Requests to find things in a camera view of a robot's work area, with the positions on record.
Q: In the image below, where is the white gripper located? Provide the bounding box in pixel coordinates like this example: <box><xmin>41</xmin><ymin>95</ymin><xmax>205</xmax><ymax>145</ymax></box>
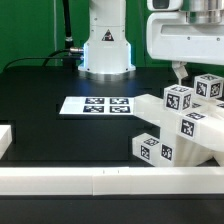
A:
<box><xmin>146</xmin><ymin>0</ymin><xmax>224</xmax><ymax>85</ymax></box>

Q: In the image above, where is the white marker cube front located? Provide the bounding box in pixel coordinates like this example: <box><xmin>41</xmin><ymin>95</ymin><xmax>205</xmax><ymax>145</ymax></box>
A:
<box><xmin>164</xmin><ymin>84</ymin><xmax>193</xmax><ymax>112</ymax></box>

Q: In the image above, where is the white marker cube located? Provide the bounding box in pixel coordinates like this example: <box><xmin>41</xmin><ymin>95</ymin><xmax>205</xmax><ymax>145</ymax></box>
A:
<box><xmin>164</xmin><ymin>84</ymin><xmax>193</xmax><ymax>112</ymax></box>
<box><xmin>194</xmin><ymin>74</ymin><xmax>224</xmax><ymax>100</ymax></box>

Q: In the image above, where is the white chair back frame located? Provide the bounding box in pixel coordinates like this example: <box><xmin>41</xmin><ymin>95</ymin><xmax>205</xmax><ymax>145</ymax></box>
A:
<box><xmin>134</xmin><ymin>94</ymin><xmax>224</xmax><ymax>152</ymax></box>

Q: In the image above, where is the white chair seat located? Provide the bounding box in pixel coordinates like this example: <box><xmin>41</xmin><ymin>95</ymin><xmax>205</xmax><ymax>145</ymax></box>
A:
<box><xmin>159</xmin><ymin>128</ymin><xmax>224</xmax><ymax>168</ymax></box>

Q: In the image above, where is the black cable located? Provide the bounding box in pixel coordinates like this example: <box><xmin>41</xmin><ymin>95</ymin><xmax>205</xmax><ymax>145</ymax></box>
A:
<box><xmin>1</xmin><ymin>47</ymin><xmax>84</xmax><ymax>73</ymax></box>

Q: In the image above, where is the white marker base plate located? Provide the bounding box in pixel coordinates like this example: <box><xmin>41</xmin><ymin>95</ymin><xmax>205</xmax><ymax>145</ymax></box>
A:
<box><xmin>60</xmin><ymin>96</ymin><xmax>135</xmax><ymax>116</ymax></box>

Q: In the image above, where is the white front wall rail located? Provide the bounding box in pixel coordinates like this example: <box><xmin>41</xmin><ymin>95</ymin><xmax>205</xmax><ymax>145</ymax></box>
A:
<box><xmin>0</xmin><ymin>167</ymin><xmax>224</xmax><ymax>196</ymax></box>

